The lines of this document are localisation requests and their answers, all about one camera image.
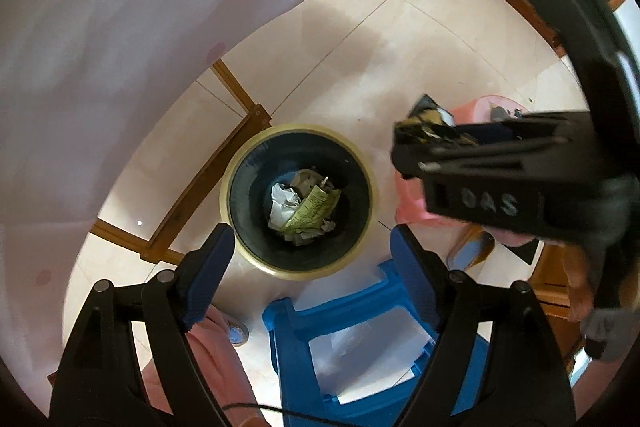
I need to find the table with cartoon tablecloth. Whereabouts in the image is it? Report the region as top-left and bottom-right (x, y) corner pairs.
(0, 0), (468, 388)

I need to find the pink plastic stool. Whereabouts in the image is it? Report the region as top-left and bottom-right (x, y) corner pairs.
(395, 94), (526, 233)

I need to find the dark waste bin yellow rim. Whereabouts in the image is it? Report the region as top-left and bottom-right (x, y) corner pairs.
(220, 123), (381, 282)

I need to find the wooden table frame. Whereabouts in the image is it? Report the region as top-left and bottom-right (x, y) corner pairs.
(90, 59), (273, 265)

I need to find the white tissue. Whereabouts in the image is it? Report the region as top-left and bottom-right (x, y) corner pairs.
(269, 183), (303, 230)

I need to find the green snack bag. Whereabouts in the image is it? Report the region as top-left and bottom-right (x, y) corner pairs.
(285, 184), (343, 235)

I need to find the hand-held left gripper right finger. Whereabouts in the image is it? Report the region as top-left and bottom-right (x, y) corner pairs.
(389, 224), (576, 427)

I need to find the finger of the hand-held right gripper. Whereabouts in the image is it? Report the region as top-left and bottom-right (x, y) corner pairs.
(452, 109), (593, 146)
(391, 127), (591, 180)

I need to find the blue plastic stool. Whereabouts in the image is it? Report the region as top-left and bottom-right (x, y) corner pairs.
(262, 257), (491, 427)

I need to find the beige bag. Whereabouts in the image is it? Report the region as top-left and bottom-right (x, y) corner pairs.
(291, 167), (336, 195)

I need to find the beige slipper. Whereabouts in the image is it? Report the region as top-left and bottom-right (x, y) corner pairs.
(222, 312), (251, 348)

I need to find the person's right hand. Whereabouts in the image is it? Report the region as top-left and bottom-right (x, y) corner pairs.
(492, 227), (640, 363)

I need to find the person's pink pants leg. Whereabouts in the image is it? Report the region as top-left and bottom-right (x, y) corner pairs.
(142, 307), (266, 427)

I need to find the dark chip bag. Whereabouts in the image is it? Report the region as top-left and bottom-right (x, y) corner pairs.
(395, 94), (493, 148)

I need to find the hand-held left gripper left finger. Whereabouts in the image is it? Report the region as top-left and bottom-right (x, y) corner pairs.
(47, 223), (236, 427)

